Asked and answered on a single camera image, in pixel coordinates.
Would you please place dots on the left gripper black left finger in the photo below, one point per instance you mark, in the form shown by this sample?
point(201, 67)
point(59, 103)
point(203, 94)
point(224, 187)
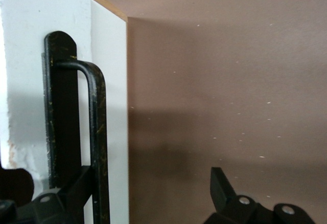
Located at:
point(69, 196)

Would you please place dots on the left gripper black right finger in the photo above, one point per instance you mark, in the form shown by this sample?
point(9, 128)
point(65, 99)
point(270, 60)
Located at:
point(222, 193)

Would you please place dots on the brown table cover sheet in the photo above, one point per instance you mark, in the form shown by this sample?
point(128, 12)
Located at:
point(230, 80)

